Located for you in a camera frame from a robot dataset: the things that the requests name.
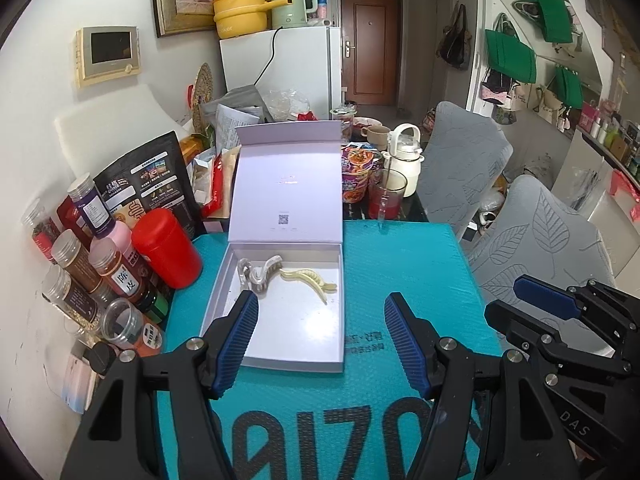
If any red snack packet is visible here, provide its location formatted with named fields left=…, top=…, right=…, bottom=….
left=202, top=152, right=226, bottom=218

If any white foam board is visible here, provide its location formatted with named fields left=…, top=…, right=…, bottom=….
left=54, top=84, right=188, bottom=181

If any wall intercom panel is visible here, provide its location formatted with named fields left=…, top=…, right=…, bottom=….
left=75, top=26, right=142, bottom=88

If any grey plastic bag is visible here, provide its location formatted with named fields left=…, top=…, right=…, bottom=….
left=200, top=85, right=266, bottom=126

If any group of clear spice jars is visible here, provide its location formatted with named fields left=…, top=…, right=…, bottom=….
left=21, top=172, right=166, bottom=353

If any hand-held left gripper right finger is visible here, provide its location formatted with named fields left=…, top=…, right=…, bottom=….
left=384, top=292, right=571, bottom=480

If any green tote bag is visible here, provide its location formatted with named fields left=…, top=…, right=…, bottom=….
left=532, top=0, right=573, bottom=43
left=485, top=29, right=537, bottom=83
left=555, top=65, right=585, bottom=109

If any brown kraft pouch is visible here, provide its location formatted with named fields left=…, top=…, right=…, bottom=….
left=215, top=149, right=242, bottom=217

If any black snack pouch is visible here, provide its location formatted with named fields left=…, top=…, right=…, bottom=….
left=93, top=131, right=197, bottom=241

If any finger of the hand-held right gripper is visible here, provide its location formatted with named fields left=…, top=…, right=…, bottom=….
left=485, top=300, right=631, bottom=377
left=513, top=276, right=640, bottom=356

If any beige cup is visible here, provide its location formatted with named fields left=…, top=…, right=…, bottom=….
left=361, top=125, right=392, bottom=151

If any red canister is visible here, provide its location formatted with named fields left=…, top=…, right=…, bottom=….
left=132, top=208, right=203, bottom=289

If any yellow cooking pot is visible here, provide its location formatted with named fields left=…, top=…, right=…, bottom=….
left=213, top=0, right=281, bottom=39

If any white jug with handle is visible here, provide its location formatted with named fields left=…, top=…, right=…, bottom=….
left=382, top=122, right=425, bottom=198

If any pearly grey hair claw clip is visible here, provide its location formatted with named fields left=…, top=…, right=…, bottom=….
left=239, top=255, right=285, bottom=292

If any instant noodle cup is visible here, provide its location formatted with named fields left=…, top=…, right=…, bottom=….
left=341, top=144, right=383, bottom=204

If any white gift box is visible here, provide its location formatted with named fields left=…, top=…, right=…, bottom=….
left=199, top=121, right=346, bottom=375

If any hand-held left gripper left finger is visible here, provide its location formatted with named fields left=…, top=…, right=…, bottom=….
left=60, top=290, right=261, bottom=480

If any woven round trivet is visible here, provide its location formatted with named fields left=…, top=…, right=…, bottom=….
left=192, top=62, right=215, bottom=131

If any teal bubble mailer mat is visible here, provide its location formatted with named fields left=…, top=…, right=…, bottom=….
left=157, top=222, right=503, bottom=480

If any white refrigerator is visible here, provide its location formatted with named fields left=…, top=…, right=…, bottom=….
left=220, top=26, right=343, bottom=123

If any light green electric kettle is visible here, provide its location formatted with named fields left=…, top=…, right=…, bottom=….
left=270, top=0, right=318, bottom=30

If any glass mug with red drink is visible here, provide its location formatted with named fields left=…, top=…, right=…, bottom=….
left=368, top=169, right=408, bottom=221

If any black power cable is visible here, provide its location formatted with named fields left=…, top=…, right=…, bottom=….
left=252, top=27, right=281, bottom=86

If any printed paper leaflet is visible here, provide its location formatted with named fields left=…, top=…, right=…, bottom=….
left=216, top=104, right=261, bottom=151

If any dark hanging handbag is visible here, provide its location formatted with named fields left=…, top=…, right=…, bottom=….
left=436, top=2, right=472, bottom=71

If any dark green jar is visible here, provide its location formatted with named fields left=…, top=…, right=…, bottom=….
left=137, top=287, right=170, bottom=323

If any cream hair claw clip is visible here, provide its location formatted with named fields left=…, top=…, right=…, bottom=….
left=279, top=268, right=338, bottom=306

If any pink bottle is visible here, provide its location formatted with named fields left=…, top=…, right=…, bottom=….
left=100, top=220, right=146, bottom=281

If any brown door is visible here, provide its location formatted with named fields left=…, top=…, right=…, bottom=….
left=340, top=0, right=403, bottom=107

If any grey leaf-pattern chair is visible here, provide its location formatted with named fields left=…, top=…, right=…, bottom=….
left=467, top=176, right=616, bottom=306
left=417, top=101, right=513, bottom=231

